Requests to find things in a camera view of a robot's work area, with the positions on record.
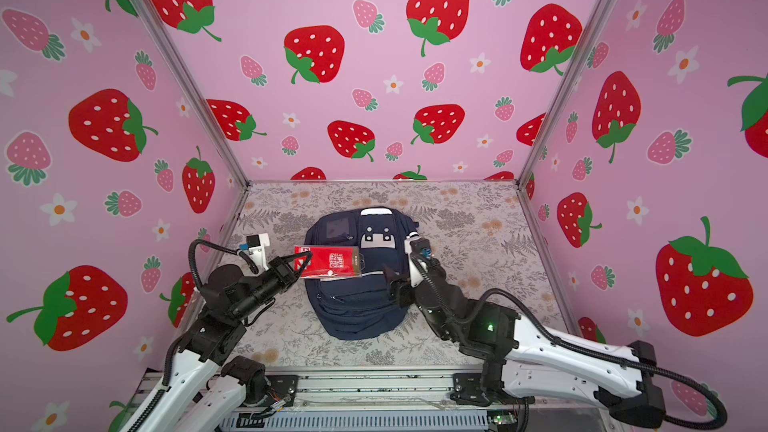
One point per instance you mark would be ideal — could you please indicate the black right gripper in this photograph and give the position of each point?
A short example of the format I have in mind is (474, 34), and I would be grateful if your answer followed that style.
(396, 282)

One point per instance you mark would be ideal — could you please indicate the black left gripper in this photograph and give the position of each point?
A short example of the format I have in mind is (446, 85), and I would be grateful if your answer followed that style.
(282, 275)

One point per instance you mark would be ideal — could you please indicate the navy blue student backpack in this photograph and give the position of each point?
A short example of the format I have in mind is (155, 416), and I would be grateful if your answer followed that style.
(362, 306)

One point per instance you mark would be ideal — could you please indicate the red stationery package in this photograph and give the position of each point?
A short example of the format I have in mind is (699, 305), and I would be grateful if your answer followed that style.
(324, 262)

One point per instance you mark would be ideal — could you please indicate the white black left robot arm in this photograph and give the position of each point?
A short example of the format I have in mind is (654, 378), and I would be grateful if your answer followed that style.
(198, 354)

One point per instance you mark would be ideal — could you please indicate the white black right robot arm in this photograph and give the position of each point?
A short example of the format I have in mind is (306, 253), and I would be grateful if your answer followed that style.
(522, 358)

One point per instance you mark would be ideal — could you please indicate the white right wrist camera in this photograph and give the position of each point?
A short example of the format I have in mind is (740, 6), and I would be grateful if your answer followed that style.
(419, 252)

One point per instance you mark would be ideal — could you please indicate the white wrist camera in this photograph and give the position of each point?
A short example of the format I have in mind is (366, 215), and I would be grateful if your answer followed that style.
(254, 252)
(419, 252)

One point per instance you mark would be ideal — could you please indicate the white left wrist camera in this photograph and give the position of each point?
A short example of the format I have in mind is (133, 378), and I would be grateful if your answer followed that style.
(254, 252)

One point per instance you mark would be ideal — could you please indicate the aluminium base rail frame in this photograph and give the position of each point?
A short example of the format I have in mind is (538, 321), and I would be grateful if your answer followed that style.
(343, 399)

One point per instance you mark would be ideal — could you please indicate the aluminium corner post left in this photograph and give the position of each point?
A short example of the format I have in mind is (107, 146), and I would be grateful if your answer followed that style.
(157, 30)

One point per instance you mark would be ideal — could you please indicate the aluminium corner post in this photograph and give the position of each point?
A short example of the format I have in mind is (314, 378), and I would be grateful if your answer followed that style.
(593, 28)
(157, 30)

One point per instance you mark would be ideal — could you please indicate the aluminium corner post right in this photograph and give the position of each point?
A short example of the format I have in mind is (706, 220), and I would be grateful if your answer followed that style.
(593, 28)

